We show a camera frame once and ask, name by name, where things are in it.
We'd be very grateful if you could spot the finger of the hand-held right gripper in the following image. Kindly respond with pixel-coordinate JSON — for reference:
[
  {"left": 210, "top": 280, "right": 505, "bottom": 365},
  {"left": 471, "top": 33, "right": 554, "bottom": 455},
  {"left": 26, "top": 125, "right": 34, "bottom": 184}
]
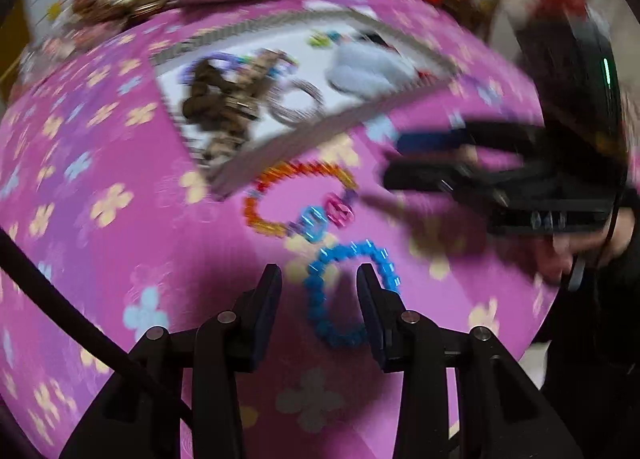
[
  {"left": 397, "top": 120, "right": 546, "bottom": 162},
  {"left": 382, "top": 159, "right": 516, "bottom": 207}
]

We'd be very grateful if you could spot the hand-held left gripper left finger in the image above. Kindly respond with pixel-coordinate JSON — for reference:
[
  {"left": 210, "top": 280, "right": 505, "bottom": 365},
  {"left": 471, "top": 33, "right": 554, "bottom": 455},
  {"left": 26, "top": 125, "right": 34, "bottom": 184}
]
[{"left": 60, "top": 264, "right": 284, "bottom": 459}]

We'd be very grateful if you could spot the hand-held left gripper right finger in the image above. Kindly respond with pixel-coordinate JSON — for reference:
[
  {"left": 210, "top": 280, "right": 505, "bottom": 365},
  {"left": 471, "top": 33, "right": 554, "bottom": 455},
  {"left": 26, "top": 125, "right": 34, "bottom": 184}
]
[{"left": 356, "top": 263, "right": 583, "bottom": 459}]

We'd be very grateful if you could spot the blue bead bracelet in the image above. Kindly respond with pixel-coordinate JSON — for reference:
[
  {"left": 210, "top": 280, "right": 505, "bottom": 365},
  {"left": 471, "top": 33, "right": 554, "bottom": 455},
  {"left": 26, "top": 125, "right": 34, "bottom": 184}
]
[{"left": 305, "top": 239, "right": 401, "bottom": 347}]

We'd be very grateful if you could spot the white fluffy hair accessory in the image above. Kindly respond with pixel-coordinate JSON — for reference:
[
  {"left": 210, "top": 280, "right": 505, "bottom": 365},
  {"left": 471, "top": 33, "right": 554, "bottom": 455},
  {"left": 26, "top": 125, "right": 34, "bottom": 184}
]
[{"left": 325, "top": 41, "right": 426, "bottom": 97}]

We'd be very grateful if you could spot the striped tray with white foam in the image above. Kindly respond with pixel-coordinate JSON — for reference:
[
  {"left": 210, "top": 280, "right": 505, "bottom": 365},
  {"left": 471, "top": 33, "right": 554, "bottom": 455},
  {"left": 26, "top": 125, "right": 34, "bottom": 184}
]
[{"left": 150, "top": 6, "right": 463, "bottom": 200}]

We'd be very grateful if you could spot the leopard print hair bow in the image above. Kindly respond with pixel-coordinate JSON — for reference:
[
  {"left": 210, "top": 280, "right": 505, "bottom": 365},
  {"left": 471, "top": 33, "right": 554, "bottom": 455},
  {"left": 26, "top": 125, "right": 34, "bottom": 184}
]
[{"left": 202, "top": 51, "right": 296, "bottom": 172}]

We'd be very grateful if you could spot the person's right forearm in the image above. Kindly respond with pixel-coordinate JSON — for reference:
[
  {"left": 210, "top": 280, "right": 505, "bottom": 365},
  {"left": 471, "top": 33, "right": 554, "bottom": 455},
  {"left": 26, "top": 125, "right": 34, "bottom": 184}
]
[{"left": 537, "top": 234, "right": 640, "bottom": 459}]

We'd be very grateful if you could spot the person's right hand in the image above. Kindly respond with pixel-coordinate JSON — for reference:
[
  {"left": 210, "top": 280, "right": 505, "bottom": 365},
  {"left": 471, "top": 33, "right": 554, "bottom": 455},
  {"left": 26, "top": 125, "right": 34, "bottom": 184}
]
[{"left": 530, "top": 219, "right": 628, "bottom": 287}]

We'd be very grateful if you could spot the pink plastic charm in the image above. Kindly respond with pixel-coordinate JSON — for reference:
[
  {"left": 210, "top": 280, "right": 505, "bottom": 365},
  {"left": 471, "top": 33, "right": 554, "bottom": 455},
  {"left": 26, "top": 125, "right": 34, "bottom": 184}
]
[{"left": 322, "top": 191, "right": 359, "bottom": 230}]

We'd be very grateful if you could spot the light blue plastic charm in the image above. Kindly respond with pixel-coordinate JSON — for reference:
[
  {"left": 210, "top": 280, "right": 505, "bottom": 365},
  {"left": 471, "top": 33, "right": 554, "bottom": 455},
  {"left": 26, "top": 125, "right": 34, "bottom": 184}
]
[{"left": 297, "top": 206, "right": 334, "bottom": 245}]

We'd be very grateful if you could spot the pink floral bedsheet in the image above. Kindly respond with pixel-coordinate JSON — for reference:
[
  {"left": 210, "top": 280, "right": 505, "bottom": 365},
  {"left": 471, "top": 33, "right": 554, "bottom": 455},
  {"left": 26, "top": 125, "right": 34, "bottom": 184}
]
[{"left": 0, "top": 0, "right": 561, "bottom": 459}]

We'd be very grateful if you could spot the dark brown hair bow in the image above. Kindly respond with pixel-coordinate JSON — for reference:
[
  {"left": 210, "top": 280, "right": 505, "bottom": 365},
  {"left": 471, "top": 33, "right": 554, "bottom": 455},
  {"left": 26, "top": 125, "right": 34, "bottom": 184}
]
[{"left": 181, "top": 61, "right": 227, "bottom": 132}]

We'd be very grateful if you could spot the orange bead bracelet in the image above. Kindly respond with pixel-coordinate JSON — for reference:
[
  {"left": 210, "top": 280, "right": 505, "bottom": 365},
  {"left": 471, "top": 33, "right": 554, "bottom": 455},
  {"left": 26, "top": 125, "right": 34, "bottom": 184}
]
[{"left": 242, "top": 161, "right": 358, "bottom": 240}]

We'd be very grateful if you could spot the silver bracelet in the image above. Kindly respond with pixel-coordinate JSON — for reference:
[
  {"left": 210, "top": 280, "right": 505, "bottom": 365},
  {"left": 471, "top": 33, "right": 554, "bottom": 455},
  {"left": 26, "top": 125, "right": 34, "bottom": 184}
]
[{"left": 267, "top": 79, "right": 326, "bottom": 126}]

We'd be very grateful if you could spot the light blue hair tie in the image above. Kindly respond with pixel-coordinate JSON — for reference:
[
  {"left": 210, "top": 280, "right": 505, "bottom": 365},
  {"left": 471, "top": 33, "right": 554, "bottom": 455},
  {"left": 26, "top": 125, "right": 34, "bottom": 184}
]
[{"left": 265, "top": 56, "right": 299, "bottom": 83}]

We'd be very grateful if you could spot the black cable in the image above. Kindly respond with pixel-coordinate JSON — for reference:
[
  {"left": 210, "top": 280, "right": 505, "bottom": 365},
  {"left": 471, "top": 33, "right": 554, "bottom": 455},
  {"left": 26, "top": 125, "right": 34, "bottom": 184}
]
[{"left": 0, "top": 228, "right": 196, "bottom": 459}]

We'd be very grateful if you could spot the purple bead bracelet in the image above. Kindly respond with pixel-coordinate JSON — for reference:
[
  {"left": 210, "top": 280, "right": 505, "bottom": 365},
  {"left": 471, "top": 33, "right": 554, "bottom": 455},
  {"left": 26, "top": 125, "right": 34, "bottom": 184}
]
[{"left": 180, "top": 51, "right": 251, "bottom": 86}]

